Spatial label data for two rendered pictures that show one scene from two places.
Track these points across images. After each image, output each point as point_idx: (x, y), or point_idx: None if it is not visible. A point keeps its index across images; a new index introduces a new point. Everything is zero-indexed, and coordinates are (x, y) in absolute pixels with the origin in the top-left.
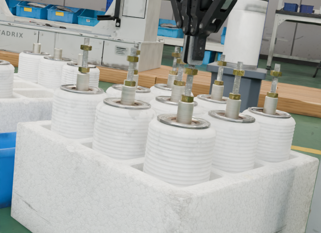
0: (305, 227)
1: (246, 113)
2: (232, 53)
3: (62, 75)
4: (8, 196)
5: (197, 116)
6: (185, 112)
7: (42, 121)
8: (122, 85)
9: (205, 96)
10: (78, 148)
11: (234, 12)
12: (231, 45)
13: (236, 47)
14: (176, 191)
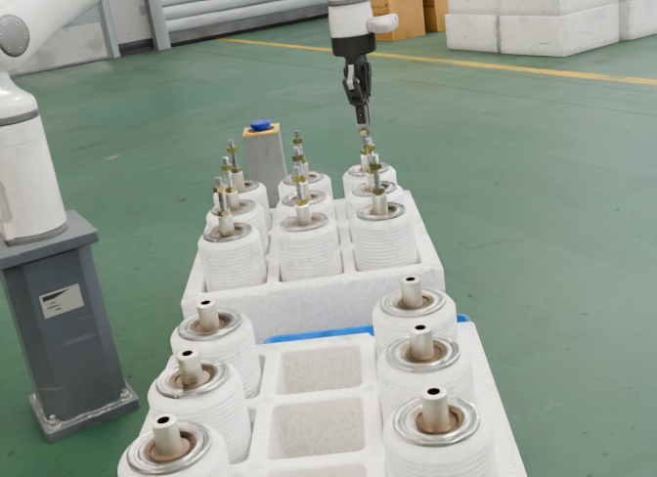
0: (170, 316)
1: (259, 190)
2: (63, 206)
3: (252, 345)
4: None
5: None
6: None
7: (411, 269)
8: (306, 226)
9: (234, 211)
10: (421, 228)
11: (42, 142)
12: (58, 195)
13: (60, 193)
14: (404, 193)
